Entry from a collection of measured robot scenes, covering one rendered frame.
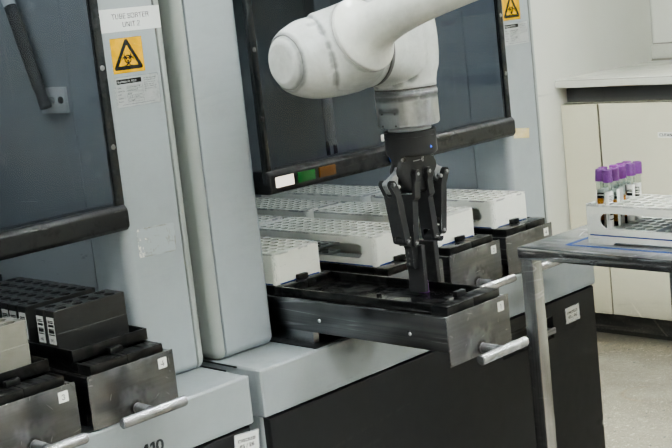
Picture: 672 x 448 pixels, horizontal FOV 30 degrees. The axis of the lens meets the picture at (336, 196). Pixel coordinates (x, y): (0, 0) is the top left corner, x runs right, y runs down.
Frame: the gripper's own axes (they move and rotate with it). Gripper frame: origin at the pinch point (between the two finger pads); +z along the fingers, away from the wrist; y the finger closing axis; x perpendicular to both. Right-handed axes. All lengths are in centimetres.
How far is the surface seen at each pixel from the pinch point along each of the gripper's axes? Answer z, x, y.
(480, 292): 2.5, 11.8, 2.0
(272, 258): -1.7, -22.2, 9.4
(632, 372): 85, -90, -193
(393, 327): 5.9, 3.5, 11.3
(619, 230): -0.1, 15.0, -28.7
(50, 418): 7, -11, 57
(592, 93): 1, -121, -229
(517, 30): -30, -20, -55
